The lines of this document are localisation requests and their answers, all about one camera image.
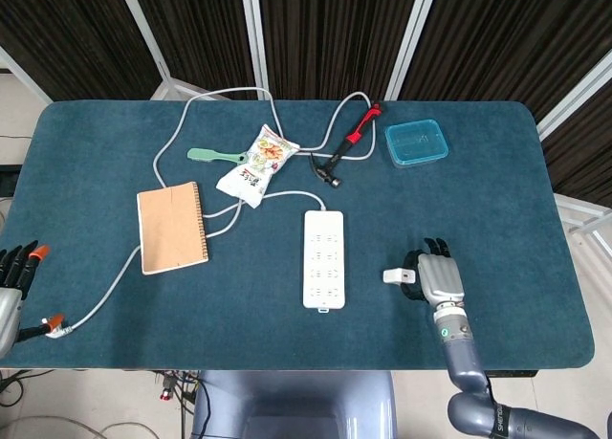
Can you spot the brown spiral notebook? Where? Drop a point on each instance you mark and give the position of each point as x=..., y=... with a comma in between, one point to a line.
x=172, y=228

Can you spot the white power strip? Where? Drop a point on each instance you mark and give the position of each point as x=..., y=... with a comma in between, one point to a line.
x=323, y=262

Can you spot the green brush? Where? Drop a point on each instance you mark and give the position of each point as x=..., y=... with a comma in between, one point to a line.
x=205, y=155

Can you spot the white snack bag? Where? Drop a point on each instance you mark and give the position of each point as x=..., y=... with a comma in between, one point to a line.
x=255, y=164

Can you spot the teal table cloth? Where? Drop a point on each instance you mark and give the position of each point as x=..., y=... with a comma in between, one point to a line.
x=502, y=219

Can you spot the white metal frame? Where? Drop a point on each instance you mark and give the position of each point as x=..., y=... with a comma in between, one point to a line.
x=583, y=214

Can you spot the blue plastic container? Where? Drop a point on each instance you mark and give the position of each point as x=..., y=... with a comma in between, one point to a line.
x=416, y=142

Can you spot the dark slatted partition panel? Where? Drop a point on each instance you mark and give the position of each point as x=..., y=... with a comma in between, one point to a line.
x=583, y=161
x=334, y=28
x=201, y=28
x=502, y=28
x=72, y=28

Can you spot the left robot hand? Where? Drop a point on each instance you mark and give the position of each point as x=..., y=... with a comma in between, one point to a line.
x=8, y=310

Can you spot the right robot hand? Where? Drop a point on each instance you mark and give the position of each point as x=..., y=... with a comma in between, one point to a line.
x=442, y=278

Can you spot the red black claw hammer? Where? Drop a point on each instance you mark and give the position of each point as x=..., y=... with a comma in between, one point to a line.
x=354, y=135

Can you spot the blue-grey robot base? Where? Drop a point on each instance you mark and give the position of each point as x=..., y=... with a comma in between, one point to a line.
x=296, y=401

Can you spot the white partition post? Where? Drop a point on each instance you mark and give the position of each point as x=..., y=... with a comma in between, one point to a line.
x=574, y=94
x=143, y=32
x=412, y=32
x=24, y=75
x=254, y=32

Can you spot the black desk control panel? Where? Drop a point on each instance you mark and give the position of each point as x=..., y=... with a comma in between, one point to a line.
x=514, y=374

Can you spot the white charger adapter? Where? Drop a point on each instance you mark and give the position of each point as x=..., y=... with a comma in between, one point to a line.
x=394, y=276

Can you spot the black box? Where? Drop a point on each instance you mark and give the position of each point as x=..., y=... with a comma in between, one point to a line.
x=9, y=178

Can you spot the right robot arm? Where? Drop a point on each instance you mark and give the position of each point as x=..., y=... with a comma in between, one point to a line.
x=461, y=353

